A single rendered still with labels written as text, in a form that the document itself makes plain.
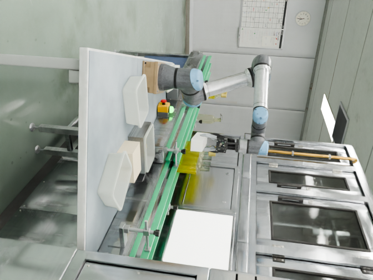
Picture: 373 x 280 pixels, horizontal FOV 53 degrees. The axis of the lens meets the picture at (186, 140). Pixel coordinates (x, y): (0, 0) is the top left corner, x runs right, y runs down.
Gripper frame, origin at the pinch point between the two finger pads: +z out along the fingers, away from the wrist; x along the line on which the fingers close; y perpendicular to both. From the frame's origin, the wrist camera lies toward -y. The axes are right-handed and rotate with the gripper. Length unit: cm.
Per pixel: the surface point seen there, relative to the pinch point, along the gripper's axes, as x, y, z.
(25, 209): 45, 13, 96
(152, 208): 30.5, 27.6, 19.0
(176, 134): 1.6, -23.9, 18.0
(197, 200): 35.9, -6.2, 0.6
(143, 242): 38, 48, 18
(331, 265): 51, 22, -69
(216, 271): 30, 79, -16
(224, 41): -103, -600, 29
